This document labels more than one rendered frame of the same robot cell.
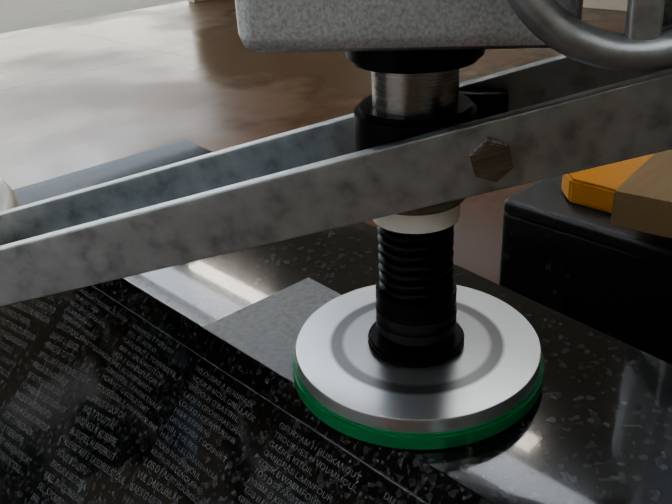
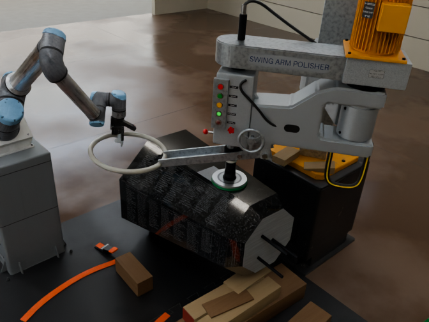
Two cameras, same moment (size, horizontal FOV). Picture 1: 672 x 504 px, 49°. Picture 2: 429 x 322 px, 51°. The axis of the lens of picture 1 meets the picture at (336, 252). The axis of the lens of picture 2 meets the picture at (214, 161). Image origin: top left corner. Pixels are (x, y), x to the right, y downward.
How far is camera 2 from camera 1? 208 cm
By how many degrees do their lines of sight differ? 3
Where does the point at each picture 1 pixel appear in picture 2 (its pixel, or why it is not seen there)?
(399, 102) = (230, 147)
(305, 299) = (213, 169)
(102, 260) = (188, 161)
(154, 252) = (196, 161)
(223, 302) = (199, 168)
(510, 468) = (238, 193)
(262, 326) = (206, 173)
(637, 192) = (276, 156)
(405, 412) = (226, 185)
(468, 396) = (235, 184)
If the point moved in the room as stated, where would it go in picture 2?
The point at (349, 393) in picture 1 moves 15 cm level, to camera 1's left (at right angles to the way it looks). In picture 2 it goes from (219, 183) to (194, 181)
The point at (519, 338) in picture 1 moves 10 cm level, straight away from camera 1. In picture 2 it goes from (244, 178) to (248, 170)
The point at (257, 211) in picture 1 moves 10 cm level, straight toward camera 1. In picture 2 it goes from (210, 158) to (212, 167)
